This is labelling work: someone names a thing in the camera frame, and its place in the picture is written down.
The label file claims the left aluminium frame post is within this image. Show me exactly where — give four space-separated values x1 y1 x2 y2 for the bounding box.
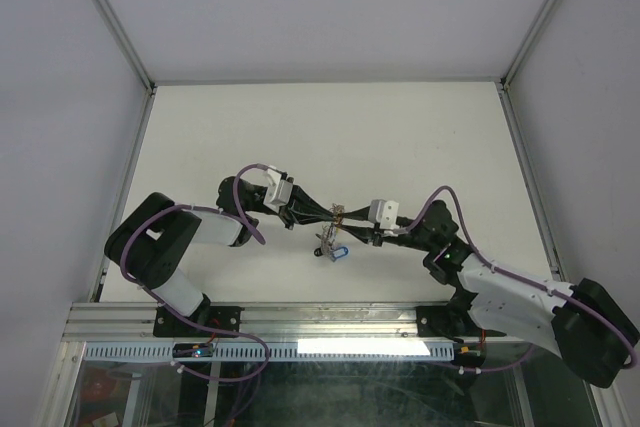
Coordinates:
91 0 156 95

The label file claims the blue key tag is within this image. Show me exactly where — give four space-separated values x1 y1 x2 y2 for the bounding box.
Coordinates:
329 246 349 262

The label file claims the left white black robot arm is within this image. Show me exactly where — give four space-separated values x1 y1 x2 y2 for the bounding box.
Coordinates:
104 169 333 336

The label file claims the aluminium frame post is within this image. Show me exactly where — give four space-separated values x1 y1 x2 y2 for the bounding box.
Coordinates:
500 0 561 90
91 0 156 95

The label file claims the grey slotted cable duct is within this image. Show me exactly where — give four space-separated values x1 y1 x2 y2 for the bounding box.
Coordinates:
85 338 455 363

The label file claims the right aluminium frame post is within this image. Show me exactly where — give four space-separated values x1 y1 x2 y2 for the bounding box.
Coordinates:
500 0 561 90

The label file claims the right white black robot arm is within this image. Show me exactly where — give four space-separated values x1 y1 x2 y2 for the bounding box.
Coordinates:
342 200 639 388

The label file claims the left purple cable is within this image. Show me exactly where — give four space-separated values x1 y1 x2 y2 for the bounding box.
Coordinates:
119 163 271 398

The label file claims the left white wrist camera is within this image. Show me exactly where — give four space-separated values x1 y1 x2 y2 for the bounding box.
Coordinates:
263 166 293 213

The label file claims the aluminium mounting rail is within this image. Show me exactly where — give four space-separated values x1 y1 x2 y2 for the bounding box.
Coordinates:
61 300 596 346

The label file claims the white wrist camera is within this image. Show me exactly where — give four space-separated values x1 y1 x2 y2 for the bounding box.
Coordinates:
263 166 293 213
367 199 399 231

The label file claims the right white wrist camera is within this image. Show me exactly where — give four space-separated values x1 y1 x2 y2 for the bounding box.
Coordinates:
367 199 399 231

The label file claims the metal keyring holder with rings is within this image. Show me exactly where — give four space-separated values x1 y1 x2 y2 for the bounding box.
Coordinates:
317 204 346 251

